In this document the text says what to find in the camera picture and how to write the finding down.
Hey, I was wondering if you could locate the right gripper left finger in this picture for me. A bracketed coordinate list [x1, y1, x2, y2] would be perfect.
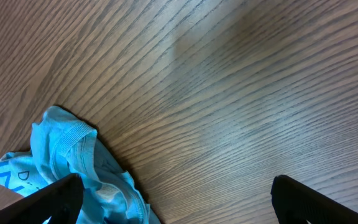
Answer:
[0, 174, 84, 224]

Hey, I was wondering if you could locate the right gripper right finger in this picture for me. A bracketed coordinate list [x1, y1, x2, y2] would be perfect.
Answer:
[270, 175, 358, 224]

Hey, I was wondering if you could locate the light blue printed t-shirt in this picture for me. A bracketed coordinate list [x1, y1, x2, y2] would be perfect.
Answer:
[0, 106, 159, 224]

